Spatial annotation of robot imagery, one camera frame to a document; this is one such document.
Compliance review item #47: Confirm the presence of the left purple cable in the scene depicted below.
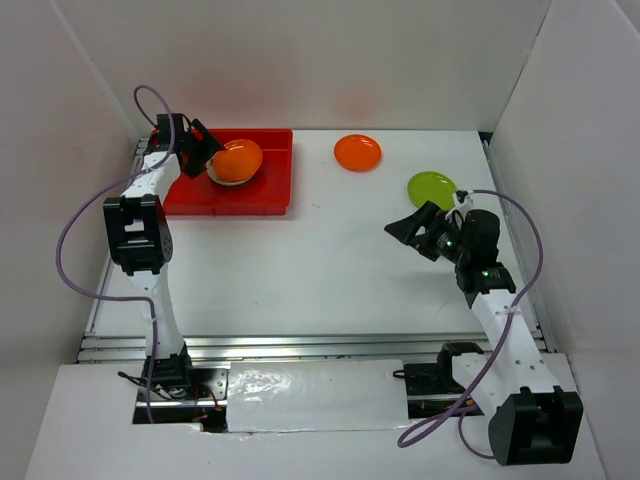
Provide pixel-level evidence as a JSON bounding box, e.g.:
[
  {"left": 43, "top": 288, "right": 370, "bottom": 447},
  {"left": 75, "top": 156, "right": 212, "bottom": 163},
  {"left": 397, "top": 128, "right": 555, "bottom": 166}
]
[{"left": 54, "top": 84, "right": 184, "bottom": 425}]

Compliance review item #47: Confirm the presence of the orange plate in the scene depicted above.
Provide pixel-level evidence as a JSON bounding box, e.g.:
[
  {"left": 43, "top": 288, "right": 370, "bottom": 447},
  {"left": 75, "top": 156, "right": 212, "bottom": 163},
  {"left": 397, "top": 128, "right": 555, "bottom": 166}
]
[
  {"left": 333, "top": 134, "right": 382, "bottom": 172},
  {"left": 212, "top": 139, "right": 263, "bottom": 183}
]

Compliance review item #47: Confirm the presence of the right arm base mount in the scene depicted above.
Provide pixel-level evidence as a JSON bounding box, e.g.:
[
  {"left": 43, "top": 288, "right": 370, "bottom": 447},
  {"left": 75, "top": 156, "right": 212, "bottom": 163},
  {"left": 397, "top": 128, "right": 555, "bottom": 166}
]
[{"left": 392, "top": 342, "right": 484, "bottom": 419}]

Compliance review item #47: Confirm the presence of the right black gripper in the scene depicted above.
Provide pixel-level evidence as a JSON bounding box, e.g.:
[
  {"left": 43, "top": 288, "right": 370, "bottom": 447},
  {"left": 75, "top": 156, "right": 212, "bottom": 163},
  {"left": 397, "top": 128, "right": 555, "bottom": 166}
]
[{"left": 385, "top": 200, "right": 471, "bottom": 264}]

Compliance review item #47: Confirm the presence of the cream floral plate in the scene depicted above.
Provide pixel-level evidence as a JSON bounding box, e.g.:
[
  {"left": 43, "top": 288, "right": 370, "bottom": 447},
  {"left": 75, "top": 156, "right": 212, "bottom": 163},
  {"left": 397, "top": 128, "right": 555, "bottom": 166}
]
[{"left": 206, "top": 159, "right": 261, "bottom": 187}]

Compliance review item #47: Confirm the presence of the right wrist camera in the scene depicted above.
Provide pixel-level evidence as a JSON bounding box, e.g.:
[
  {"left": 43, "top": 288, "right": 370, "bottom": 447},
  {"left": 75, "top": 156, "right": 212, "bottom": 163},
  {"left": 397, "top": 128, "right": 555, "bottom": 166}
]
[{"left": 446, "top": 190, "right": 474, "bottom": 227}]

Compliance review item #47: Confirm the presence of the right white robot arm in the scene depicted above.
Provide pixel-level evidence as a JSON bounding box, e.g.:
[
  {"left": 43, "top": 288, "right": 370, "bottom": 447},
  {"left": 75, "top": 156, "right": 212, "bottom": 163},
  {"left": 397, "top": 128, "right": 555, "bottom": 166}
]
[{"left": 384, "top": 199, "right": 584, "bottom": 466}]

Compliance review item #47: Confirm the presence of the green plate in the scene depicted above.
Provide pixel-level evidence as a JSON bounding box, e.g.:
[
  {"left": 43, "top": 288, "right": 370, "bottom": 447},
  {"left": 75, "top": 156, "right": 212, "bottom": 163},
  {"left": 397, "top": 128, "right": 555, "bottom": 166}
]
[{"left": 407, "top": 171, "right": 457, "bottom": 210}]

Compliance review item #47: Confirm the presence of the red plastic bin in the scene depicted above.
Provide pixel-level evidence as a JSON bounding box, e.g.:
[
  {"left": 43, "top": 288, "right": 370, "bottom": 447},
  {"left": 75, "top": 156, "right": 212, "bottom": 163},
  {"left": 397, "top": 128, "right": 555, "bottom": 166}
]
[{"left": 163, "top": 128, "right": 293, "bottom": 216}]

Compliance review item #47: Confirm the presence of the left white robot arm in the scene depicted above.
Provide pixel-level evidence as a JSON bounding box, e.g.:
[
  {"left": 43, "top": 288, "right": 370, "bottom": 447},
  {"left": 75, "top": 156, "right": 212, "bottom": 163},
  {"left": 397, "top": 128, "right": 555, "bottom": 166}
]
[{"left": 103, "top": 114, "right": 224, "bottom": 399}]

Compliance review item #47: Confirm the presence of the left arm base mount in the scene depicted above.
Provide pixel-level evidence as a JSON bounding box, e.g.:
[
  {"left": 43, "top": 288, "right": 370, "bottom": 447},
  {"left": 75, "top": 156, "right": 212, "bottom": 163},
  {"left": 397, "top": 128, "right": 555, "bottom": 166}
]
[{"left": 117, "top": 367, "right": 230, "bottom": 433}]

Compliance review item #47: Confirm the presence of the white foil cover plate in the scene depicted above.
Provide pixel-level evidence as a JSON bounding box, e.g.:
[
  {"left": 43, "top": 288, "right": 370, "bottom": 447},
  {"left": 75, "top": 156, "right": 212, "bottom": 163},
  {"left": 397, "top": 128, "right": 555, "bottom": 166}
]
[{"left": 226, "top": 359, "right": 409, "bottom": 433}]

